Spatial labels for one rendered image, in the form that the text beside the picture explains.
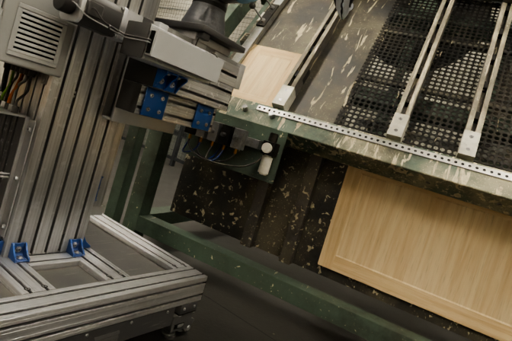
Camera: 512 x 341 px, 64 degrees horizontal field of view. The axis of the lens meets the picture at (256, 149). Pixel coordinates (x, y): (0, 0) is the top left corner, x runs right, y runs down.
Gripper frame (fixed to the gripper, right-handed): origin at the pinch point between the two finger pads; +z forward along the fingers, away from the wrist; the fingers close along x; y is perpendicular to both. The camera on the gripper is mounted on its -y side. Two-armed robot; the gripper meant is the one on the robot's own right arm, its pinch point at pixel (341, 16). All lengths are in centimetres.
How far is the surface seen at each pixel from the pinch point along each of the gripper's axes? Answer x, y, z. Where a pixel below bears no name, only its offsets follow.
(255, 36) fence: 64, 26, 19
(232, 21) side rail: 89, 35, 14
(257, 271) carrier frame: 9, -41, 107
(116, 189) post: 78, -63, 80
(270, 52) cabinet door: 52, 23, 25
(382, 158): -27, -7, 52
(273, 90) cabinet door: 35, 4, 39
